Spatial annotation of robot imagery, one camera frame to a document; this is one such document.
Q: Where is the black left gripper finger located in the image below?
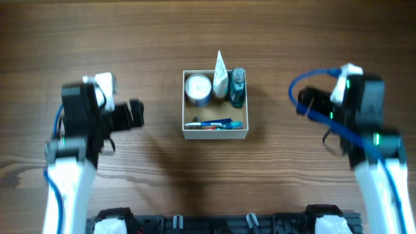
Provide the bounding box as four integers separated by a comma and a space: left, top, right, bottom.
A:
113, 103, 133, 131
129, 99, 144, 127

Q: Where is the cotton swab round container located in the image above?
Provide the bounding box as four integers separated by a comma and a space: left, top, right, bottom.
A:
184, 74, 212, 107

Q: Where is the blue mouthwash bottle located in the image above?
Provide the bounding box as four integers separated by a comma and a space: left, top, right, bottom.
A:
229, 67, 246, 108

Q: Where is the white patterned tube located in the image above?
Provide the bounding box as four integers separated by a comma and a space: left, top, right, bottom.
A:
213, 51, 229, 99

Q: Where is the blue disposable razor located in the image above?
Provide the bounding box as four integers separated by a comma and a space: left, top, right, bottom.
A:
193, 117, 232, 124

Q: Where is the Colgate toothpaste tube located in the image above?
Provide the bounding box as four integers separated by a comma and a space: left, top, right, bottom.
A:
198, 125, 226, 130

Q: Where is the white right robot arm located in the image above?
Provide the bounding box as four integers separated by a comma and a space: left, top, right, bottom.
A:
288, 69, 415, 233

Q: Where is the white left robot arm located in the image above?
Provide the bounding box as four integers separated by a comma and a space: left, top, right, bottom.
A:
42, 83, 144, 233

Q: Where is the white cardboard box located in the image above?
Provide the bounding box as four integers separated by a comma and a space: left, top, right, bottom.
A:
181, 70, 249, 140

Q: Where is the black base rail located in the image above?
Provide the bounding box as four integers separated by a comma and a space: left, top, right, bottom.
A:
85, 204, 363, 234

